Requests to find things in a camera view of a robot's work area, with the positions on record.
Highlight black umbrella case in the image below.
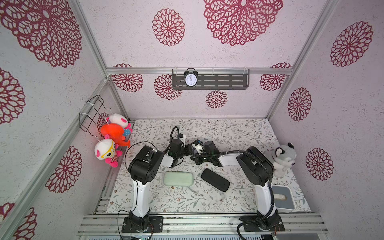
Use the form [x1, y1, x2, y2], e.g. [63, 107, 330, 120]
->
[201, 169, 230, 192]

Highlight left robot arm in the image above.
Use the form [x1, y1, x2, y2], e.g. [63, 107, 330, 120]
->
[121, 126, 187, 233]

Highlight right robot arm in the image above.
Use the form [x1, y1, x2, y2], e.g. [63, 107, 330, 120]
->
[188, 141, 279, 240]

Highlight floral table mat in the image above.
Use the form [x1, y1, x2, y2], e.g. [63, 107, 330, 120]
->
[106, 118, 311, 214]

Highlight orange plush toy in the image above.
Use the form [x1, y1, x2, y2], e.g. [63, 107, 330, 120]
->
[100, 123, 131, 147]

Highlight white pink plush top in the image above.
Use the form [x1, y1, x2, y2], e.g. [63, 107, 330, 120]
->
[107, 114, 133, 137]

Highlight black alarm clock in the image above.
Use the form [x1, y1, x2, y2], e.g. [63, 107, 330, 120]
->
[184, 68, 199, 87]

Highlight white plush with glasses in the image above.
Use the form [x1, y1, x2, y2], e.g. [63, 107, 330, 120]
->
[94, 135, 123, 168]

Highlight husky plush toy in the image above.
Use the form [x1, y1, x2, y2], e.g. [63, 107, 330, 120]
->
[265, 143, 297, 178]

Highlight grey tray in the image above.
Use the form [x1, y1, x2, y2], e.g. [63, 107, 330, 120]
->
[272, 185, 296, 213]

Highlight grey wall shelf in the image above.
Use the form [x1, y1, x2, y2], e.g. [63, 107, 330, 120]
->
[171, 69, 250, 90]

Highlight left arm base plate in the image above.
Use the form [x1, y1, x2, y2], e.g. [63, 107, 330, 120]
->
[121, 216, 164, 234]

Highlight black wire rack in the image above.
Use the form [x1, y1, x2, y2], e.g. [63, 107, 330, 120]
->
[78, 95, 111, 137]

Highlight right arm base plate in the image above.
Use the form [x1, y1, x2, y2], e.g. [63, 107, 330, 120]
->
[240, 213, 285, 232]

